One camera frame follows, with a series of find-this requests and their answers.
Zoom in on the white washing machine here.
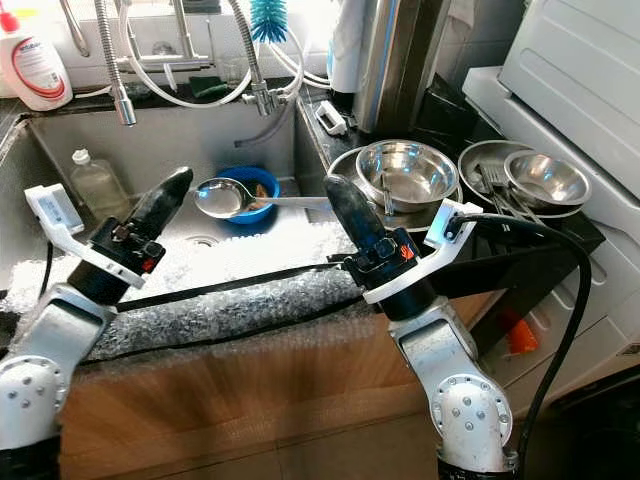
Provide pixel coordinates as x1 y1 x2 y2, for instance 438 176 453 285
465 0 640 216

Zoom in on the black strap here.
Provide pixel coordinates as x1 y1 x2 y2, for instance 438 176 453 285
110 256 351 313

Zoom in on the wooden sink cabinet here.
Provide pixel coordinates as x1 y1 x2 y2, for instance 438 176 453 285
60 310 451 479

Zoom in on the wide steel basin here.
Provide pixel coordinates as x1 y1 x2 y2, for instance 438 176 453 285
457 140 594 216
325 145 464 233

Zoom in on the steel fork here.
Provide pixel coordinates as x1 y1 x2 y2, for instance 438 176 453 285
475 163 513 216

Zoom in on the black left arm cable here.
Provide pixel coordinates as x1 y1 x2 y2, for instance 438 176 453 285
43 240 61 301

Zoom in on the clear plastic bottle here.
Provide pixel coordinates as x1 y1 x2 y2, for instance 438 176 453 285
68 148 134 223

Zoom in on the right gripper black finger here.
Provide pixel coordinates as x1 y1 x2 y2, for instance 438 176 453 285
324 174 393 259

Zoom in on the deep steel bowl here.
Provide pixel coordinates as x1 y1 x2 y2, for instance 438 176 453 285
355 139 461 206

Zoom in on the small white plastic clip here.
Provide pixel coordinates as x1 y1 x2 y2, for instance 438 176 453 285
313 100 349 137

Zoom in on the chrome sink faucet with sprayer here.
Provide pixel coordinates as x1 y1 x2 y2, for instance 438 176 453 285
57 0 211 128

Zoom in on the steel ladle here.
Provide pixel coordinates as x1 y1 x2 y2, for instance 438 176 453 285
193 177 333 221

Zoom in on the blue plastic bowl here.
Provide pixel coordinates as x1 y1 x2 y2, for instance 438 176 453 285
215 165 282 226

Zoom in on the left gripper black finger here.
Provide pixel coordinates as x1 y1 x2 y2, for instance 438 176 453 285
133 166 194 243

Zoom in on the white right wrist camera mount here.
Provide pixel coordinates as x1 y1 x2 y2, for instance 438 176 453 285
362 198 488 306

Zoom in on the white drawer unit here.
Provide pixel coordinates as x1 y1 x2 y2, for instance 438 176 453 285
478 230 640 401

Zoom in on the green scouring pad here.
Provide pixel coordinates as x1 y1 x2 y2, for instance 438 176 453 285
185 75 233 101

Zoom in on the blue bottle brush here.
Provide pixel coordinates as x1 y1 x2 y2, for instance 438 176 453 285
248 0 291 45

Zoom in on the white paper package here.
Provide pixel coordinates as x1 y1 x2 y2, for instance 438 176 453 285
325 0 373 94

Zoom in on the stainless steel sink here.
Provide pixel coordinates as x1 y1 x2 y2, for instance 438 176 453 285
0 98 336 301

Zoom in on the small orange object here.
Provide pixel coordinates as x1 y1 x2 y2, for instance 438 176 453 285
503 308 541 354

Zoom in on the small steel bowl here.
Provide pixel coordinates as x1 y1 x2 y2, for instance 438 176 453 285
503 150 593 209

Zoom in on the white red dish soap bottle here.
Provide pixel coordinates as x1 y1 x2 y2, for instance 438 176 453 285
0 8 75 112

